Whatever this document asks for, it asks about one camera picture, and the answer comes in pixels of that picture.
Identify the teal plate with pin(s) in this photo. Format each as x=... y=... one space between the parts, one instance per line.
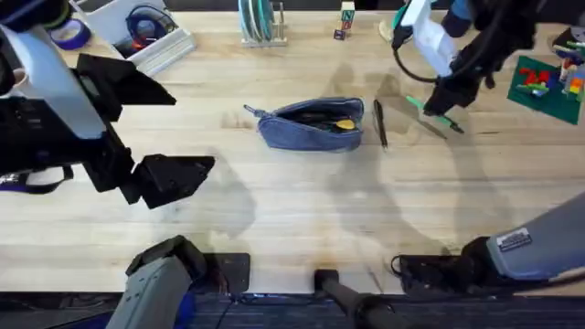
x=265 y=18

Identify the purple tape roll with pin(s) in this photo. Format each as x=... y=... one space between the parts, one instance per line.
x=71 y=35

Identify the green board with toy blocks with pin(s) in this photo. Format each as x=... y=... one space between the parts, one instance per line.
x=548 y=93

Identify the black camera pole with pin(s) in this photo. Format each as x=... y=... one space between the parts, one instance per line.
x=352 y=299

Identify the grey plate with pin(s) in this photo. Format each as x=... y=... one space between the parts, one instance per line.
x=247 y=20

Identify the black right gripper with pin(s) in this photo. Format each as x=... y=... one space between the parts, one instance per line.
x=466 y=75

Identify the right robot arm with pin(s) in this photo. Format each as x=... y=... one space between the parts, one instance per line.
x=541 y=247

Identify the small dark toy block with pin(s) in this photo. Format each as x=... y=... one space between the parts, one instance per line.
x=339 y=35

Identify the blue soft zip bag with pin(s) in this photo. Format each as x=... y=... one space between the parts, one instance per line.
x=315 y=125

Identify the green and black pen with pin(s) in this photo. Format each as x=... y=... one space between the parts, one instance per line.
x=441 y=119

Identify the wooden plate rack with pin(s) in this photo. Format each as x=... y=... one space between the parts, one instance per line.
x=265 y=41

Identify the black mounting plate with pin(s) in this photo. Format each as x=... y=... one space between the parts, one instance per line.
x=230 y=272

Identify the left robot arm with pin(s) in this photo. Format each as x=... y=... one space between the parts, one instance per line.
x=51 y=84

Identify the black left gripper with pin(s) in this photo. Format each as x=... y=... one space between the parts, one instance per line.
x=50 y=146

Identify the stack of toy letter blocks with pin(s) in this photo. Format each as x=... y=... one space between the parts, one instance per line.
x=347 y=16

